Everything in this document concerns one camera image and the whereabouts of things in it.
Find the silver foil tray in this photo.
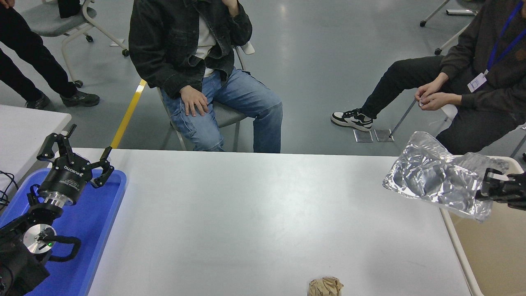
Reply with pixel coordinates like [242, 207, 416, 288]
[383, 131, 510, 223]

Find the white side table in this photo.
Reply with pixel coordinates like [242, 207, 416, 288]
[0, 104, 72, 196]

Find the person's right hand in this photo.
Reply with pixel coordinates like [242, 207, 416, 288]
[180, 85, 210, 117]
[414, 82, 442, 102]

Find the black bag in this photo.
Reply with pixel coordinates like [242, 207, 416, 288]
[57, 0, 82, 19]

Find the tan paper ball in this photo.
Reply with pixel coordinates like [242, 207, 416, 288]
[307, 277, 344, 296]

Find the white chair with dark legs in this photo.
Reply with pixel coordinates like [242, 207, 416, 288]
[388, 100, 526, 162]

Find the blue plastic tray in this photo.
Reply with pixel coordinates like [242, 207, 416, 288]
[0, 169, 127, 296]

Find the blue lanyard with badge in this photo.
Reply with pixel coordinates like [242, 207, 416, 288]
[467, 0, 526, 93]

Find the person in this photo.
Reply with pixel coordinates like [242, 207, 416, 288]
[331, 0, 526, 156]
[0, 0, 100, 110]
[129, 0, 283, 153]

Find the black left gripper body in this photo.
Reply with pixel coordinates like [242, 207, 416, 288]
[40, 161, 92, 202]

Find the grey office chair with casters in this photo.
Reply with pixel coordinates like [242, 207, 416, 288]
[23, 0, 130, 88]

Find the grey chair with metal legs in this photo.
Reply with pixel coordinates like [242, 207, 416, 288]
[157, 41, 256, 152]

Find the person's left hand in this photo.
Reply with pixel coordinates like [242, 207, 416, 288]
[222, 0, 240, 18]
[419, 93, 448, 111]

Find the black cable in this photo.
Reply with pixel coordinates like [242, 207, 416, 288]
[0, 171, 19, 212]

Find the white chair base with casters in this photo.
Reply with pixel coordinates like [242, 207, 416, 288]
[419, 0, 481, 56]

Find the large pale plastic bin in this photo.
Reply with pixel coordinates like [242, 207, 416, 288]
[440, 156, 526, 296]

